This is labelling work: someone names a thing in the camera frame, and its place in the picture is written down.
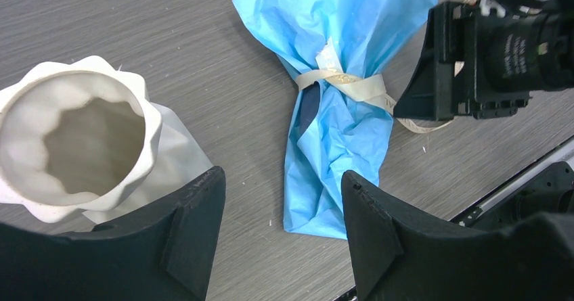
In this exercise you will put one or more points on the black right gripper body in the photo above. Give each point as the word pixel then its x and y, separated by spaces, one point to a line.
pixel 518 47

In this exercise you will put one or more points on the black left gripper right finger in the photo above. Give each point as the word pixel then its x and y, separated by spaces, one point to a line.
pixel 399 252

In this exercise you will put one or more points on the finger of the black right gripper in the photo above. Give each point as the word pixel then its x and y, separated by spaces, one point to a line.
pixel 429 94

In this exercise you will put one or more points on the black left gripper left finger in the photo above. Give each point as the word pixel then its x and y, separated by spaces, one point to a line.
pixel 162 251

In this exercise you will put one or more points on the beige printed ribbon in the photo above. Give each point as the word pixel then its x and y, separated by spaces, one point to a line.
pixel 371 90

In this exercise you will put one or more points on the blue wrapping paper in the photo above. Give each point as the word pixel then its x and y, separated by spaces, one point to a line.
pixel 329 132

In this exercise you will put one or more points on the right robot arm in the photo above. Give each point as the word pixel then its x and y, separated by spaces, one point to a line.
pixel 484 58

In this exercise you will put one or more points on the white ribbed vase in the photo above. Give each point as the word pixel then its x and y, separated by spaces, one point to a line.
pixel 85 138

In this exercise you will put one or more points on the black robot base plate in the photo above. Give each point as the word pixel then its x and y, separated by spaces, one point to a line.
pixel 544 186

